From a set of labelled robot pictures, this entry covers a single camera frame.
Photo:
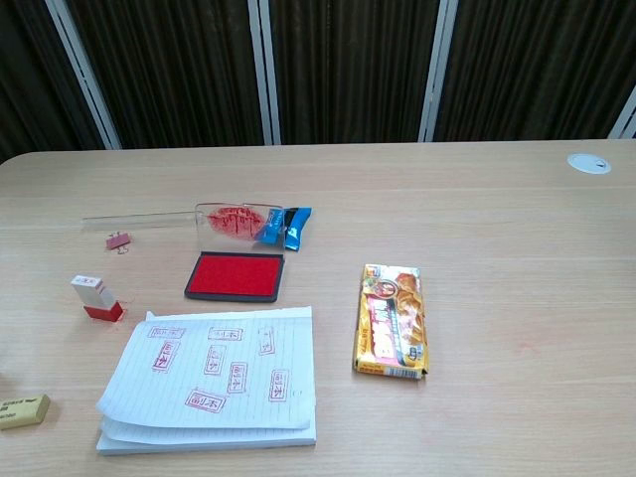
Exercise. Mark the white and red stamp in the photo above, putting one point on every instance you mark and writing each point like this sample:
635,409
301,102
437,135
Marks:
94,297

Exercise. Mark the pink binder clip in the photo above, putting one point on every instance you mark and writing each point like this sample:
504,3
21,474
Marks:
116,241

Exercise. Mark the small rectangular eraser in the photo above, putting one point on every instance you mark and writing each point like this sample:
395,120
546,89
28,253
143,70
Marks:
22,411

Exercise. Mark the red ink pad case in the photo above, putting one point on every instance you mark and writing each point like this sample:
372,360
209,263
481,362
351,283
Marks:
233,275

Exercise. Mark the blue snack packet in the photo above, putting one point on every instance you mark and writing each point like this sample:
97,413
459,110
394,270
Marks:
297,226

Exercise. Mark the yellow snack box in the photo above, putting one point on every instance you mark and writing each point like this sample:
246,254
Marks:
392,323

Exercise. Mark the clear plastic ruler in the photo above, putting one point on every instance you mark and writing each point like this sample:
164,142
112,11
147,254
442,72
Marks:
139,222

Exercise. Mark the lined white notepad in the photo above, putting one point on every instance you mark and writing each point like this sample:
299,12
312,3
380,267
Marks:
208,397

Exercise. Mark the grey partition frame post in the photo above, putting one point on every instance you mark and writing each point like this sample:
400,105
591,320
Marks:
627,116
438,74
82,69
264,74

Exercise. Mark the black curtain panel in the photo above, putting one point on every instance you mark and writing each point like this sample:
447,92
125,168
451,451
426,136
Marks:
536,64
348,69
169,69
30,74

